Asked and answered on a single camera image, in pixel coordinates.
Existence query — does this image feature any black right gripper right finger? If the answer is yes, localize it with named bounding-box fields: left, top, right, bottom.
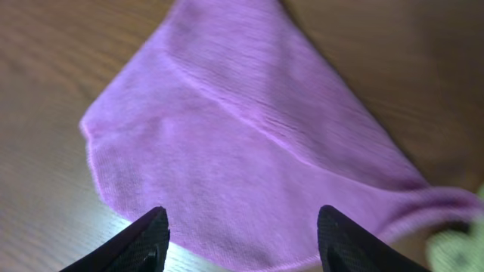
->
left=317, top=206, right=430, bottom=272

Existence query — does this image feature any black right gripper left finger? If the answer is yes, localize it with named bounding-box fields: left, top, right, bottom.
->
left=60, top=206, right=170, bottom=272

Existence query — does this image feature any purple microfiber cloth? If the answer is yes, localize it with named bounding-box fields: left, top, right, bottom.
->
left=80, top=0, right=483, bottom=271

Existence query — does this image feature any light green cloth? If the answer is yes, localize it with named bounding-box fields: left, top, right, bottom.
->
left=425, top=183, right=484, bottom=272

